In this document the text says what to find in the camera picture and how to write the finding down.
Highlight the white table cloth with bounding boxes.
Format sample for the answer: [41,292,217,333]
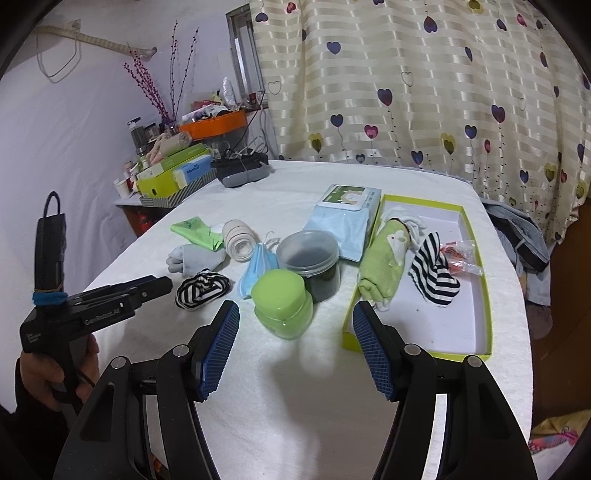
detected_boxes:
[68,159,530,480]

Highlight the blue wet wipes pack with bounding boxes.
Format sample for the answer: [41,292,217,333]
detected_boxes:
[304,184,382,263]

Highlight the striped tray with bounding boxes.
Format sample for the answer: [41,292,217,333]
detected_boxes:
[140,171,216,209]

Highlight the black camera module left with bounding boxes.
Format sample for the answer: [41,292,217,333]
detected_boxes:
[34,191,66,294]

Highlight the cream bandage sock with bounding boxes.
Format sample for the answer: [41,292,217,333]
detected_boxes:
[222,219,257,263]

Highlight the grey clothes pile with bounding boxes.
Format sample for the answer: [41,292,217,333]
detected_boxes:
[482,199,551,307]

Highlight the green rabbit towel roll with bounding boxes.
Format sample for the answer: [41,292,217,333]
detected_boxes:
[358,219,411,310]

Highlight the green lidded jar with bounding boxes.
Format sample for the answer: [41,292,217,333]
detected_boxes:
[252,269,314,340]

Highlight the lime green box tray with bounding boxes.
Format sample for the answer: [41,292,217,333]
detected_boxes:
[370,195,493,361]

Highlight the grey sock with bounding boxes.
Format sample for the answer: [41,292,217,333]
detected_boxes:
[166,244,226,278]

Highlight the person's left hand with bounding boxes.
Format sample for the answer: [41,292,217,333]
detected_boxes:
[19,334,99,411]

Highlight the bright green sock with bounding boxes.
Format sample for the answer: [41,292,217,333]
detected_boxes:
[170,217,223,251]

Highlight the beige rolled towel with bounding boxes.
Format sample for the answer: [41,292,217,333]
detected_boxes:
[146,132,192,163]

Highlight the heart patterned curtain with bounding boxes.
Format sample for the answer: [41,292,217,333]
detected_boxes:
[249,0,590,243]

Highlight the orange storage bin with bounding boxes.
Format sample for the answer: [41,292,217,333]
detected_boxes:
[179,110,247,141]

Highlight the dark clear-lid jar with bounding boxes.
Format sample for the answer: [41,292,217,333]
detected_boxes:
[276,230,341,303]

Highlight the black white striped sock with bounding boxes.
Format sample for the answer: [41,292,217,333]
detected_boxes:
[409,232,461,307]

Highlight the purple decorative branches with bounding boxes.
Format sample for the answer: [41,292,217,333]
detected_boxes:
[123,21,200,130]

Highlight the lime green cardboard box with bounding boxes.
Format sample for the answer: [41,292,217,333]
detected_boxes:
[136,156,209,199]

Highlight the blue face mask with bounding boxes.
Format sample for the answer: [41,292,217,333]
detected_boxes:
[238,243,280,299]

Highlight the pale mint sock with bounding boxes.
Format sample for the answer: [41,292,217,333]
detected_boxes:
[382,206,428,248]

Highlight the red candy wrappers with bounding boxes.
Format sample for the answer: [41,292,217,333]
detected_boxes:
[440,240,484,276]

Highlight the grey black VR headset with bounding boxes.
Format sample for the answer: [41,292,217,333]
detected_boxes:
[211,152,270,188]

